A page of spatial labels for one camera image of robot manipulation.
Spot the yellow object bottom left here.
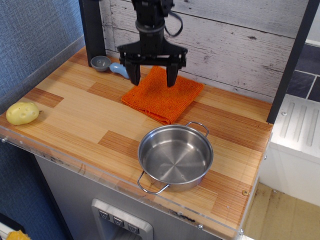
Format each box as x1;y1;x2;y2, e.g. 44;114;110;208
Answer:
6;230;31;240

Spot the silver toy fridge cabinet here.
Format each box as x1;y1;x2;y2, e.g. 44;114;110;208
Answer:
35;156;218;240

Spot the black vertical frame post left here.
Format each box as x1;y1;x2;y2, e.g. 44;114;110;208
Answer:
78;0;106;67

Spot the stainless steel pot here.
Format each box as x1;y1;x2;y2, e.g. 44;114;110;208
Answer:
137;122;214;195

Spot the silver dispenser button panel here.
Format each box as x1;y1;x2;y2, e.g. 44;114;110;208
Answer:
91;198;154;240

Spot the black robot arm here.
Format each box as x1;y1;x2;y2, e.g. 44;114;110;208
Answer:
117;0;188;87

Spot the yellow toy potato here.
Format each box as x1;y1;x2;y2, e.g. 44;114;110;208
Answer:
6;101;40;126

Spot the white ridged appliance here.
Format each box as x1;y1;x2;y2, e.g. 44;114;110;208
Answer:
259;94;320;206

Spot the black vertical frame post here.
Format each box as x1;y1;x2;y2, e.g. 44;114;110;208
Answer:
266;0;320;124
78;0;106;67

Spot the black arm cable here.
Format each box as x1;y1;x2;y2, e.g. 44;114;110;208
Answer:
163;10;184;38

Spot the orange knitted cloth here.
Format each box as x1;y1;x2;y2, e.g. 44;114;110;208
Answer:
121;66;204;125

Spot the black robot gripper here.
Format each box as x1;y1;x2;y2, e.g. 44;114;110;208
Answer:
117;20;188;88

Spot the black vertical frame post right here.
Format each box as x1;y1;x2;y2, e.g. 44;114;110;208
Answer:
266;0;320;124

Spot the grey and blue scoop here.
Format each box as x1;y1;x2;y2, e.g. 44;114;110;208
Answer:
90;55;129;79

